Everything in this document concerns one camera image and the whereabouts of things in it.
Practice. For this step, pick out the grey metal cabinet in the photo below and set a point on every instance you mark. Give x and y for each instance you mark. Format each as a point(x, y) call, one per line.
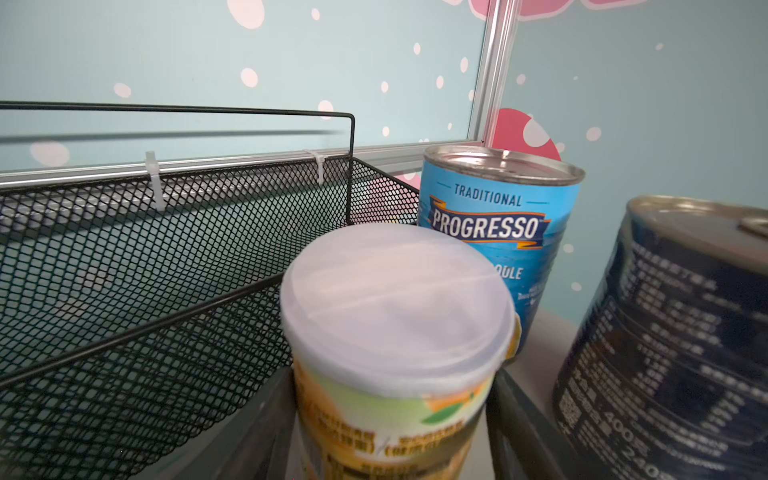
point(535, 371)

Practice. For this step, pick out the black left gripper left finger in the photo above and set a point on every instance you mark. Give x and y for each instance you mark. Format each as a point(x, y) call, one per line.
point(255, 444)

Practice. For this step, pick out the black mesh wire basket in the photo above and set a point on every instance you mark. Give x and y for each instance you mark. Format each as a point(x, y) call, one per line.
point(140, 303)

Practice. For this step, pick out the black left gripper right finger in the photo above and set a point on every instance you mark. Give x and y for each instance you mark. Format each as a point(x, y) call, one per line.
point(524, 444)

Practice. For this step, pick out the blue Progresso soup can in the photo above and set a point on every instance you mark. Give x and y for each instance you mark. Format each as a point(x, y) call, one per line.
point(512, 207)

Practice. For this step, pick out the dark navy label can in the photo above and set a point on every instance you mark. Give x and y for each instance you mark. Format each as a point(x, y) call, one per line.
point(667, 376)

